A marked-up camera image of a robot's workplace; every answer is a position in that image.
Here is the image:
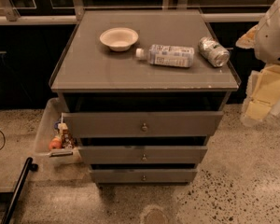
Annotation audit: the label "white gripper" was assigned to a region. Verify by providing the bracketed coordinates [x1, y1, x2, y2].
[235, 26, 280, 127]

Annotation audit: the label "grey drawer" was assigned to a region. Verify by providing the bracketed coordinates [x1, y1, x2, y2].
[78, 146, 207, 164]
[90, 169, 197, 184]
[63, 111, 223, 138]

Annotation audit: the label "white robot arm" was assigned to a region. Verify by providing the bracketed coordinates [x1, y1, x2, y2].
[235, 0, 280, 127]

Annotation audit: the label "grey drawer cabinet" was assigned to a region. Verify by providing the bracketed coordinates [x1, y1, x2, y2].
[50, 10, 240, 171]

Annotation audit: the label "grey top drawer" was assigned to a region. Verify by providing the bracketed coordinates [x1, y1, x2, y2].
[63, 111, 223, 138]

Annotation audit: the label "grey bottom drawer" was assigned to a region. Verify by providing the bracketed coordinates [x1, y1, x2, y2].
[90, 169, 197, 184]

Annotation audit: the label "silver drink can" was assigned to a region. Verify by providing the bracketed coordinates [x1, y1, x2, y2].
[198, 37, 230, 68]

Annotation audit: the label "clear plastic water bottle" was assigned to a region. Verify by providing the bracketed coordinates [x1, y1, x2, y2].
[135, 44, 194, 68]

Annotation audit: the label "snack packages in bin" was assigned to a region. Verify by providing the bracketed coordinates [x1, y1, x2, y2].
[54, 122, 76, 148]

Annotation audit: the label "orange fruit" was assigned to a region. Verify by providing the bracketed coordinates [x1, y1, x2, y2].
[49, 137, 63, 150]

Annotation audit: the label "clear plastic storage bin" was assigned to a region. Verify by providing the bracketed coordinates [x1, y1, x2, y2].
[34, 98, 81, 166]

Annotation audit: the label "metal window railing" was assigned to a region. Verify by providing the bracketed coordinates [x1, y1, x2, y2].
[0, 0, 274, 25]

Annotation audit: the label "black metal bar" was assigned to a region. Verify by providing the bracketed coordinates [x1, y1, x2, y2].
[1, 157, 38, 224]

